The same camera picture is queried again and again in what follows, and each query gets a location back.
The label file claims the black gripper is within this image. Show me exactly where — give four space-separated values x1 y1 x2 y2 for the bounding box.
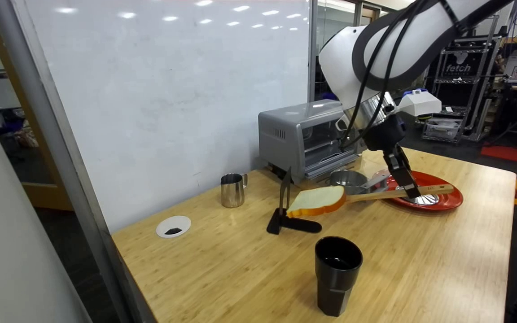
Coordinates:
363 114 424 202

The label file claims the grey toaster oven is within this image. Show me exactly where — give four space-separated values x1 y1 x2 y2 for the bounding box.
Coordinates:
257 99 368 186

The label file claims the steel pot lid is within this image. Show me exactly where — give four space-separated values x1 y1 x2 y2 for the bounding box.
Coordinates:
409 193 444 209

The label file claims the red round plate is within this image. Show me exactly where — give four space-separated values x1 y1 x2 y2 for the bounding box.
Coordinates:
382 169 465 214

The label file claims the small steel pot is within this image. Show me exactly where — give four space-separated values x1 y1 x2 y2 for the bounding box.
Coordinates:
329 169 370 195

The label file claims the black equipment rack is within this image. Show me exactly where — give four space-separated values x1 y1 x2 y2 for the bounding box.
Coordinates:
418 35 506 144

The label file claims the black metal bookend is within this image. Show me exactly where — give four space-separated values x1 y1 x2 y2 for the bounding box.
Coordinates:
266 169 323 238

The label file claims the black plastic cup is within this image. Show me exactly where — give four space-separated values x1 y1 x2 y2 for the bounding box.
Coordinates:
314 236 365 318

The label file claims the small steel jug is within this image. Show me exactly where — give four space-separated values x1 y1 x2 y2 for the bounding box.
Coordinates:
219 173 250 211

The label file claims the white round table grommet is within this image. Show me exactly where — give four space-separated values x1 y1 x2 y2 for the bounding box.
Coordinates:
155 216 192 241

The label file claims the grey blue wrist camera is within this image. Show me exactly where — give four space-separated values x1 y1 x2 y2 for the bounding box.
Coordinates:
397 89 445 119

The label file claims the black camera cable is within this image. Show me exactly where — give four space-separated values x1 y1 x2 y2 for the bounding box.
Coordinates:
336 0 445 151

